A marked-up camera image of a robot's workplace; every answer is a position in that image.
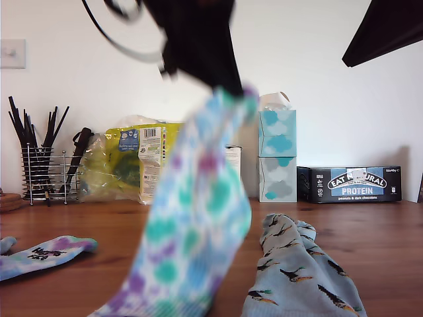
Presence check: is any pastel tie-dye sock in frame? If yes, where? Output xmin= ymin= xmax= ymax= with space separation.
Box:
xmin=0 ymin=234 xmax=99 ymax=283
xmin=95 ymin=84 xmax=261 ymax=317

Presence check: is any light blue toucan sock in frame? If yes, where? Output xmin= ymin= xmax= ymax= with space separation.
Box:
xmin=241 ymin=213 xmax=344 ymax=317
xmin=293 ymin=220 xmax=368 ymax=317

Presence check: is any white carton with black top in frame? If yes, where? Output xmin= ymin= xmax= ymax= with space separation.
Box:
xmin=225 ymin=144 xmax=243 ymax=182

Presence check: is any white tissue paper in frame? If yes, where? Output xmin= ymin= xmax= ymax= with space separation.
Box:
xmin=259 ymin=92 xmax=292 ymax=113

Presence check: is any blue cloud tissue box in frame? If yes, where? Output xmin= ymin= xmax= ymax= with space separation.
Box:
xmin=258 ymin=110 xmax=297 ymax=159

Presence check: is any yellow paper towel pack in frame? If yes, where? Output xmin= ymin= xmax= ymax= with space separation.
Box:
xmin=78 ymin=114 xmax=186 ymax=205

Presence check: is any grey cloud tissue box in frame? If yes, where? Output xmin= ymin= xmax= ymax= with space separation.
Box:
xmin=258 ymin=155 xmax=297 ymax=203

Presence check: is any thin black stick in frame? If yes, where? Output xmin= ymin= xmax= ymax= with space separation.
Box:
xmin=8 ymin=111 xmax=32 ymax=151
xmin=8 ymin=96 xmax=39 ymax=153
xmin=46 ymin=106 xmax=59 ymax=149
xmin=22 ymin=110 xmax=36 ymax=148
xmin=41 ymin=106 xmax=71 ymax=151

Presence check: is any black protein bar box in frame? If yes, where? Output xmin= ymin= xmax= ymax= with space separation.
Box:
xmin=296 ymin=166 xmax=403 ymax=205

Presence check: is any dark utensil with strap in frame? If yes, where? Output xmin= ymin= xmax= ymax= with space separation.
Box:
xmin=65 ymin=127 xmax=96 ymax=199

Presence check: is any chrome wire utensil rack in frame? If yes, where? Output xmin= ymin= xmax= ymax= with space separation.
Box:
xmin=20 ymin=141 xmax=83 ymax=207

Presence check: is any white wall light switch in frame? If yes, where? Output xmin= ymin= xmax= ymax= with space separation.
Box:
xmin=0 ymin=39 xmax=27 ymax=70

